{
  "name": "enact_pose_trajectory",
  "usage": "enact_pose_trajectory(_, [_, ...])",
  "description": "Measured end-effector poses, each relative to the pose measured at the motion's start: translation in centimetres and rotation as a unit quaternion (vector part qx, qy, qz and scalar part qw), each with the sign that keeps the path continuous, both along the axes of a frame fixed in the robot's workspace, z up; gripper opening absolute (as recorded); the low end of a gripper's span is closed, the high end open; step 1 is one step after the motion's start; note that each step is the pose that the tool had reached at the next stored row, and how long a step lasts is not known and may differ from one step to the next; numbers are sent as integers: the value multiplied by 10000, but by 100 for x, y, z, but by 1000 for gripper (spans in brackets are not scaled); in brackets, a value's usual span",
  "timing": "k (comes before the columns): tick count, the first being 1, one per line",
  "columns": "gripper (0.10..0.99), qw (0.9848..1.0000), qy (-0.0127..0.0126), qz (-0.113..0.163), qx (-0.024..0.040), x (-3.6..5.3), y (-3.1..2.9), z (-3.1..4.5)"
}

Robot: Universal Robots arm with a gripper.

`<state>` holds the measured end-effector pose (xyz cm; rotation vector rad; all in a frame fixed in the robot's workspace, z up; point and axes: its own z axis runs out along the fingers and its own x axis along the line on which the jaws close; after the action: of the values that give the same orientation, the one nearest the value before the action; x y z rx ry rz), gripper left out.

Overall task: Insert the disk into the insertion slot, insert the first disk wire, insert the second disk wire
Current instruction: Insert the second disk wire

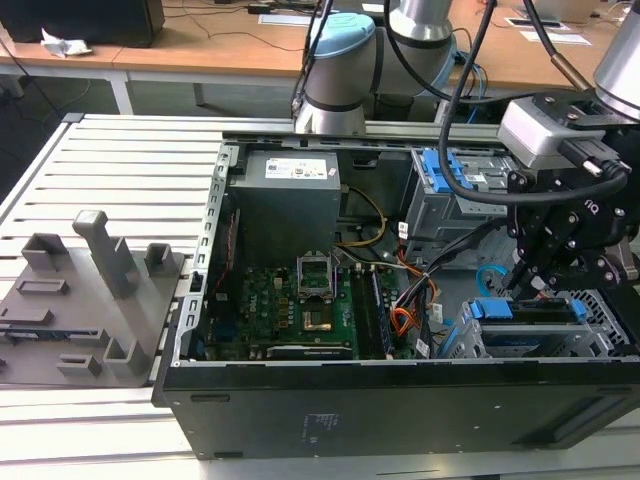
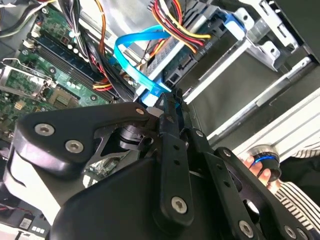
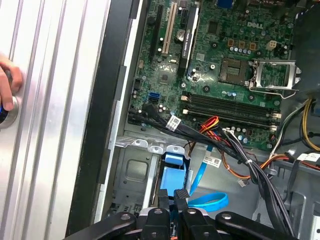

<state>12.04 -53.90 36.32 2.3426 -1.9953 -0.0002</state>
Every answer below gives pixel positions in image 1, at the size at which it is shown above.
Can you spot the white paper sheet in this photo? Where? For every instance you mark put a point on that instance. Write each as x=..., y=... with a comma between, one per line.
x=280, y=20
x=560, y=38

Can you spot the black PC case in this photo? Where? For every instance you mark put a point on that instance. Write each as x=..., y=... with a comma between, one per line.
x=380, y=410

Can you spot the silver disk bay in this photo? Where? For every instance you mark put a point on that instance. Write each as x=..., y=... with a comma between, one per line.
x=540, y=340

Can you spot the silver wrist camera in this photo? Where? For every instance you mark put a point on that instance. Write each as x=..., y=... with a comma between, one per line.
x=540, y=135

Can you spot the crumpled white paper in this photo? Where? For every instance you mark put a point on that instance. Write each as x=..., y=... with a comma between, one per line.
x=62, y=46

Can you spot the wooden desk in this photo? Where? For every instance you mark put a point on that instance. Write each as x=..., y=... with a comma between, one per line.
x=225, y=45

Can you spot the black power adapter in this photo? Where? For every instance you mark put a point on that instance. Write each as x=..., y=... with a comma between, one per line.
x=262, y=8

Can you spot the green motherboard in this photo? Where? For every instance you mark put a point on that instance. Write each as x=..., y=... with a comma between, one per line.
x=280, y=310

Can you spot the black box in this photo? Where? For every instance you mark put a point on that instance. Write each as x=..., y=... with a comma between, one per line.
x=85, y=20

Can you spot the gray parts rack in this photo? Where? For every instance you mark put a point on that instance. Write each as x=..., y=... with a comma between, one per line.
x=85, y=310

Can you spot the CPU socket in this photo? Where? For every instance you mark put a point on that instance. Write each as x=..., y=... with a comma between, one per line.
x=316, y=320

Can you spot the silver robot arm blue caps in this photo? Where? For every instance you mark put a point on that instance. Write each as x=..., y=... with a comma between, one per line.
x=340, y=75

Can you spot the gray power supply unit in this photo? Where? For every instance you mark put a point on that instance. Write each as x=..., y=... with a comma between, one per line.
x=285, y=200

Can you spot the silver drive cage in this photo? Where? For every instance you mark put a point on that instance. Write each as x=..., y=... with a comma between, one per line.
x=430, y=215

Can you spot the RAM stick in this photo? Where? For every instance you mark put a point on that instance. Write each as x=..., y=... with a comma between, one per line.
x=382, y=310

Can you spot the blue drive cage latch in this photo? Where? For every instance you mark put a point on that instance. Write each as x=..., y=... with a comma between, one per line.
x=432, y=172

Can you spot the gray laptop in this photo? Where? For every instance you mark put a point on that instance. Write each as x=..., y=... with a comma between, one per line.
x=575, y=10

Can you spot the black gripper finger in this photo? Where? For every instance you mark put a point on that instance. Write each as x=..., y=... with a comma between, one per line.
x=540, y=220
x=585, y=270

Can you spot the black graphics card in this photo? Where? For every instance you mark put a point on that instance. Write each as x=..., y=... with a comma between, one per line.
x=307, y=350

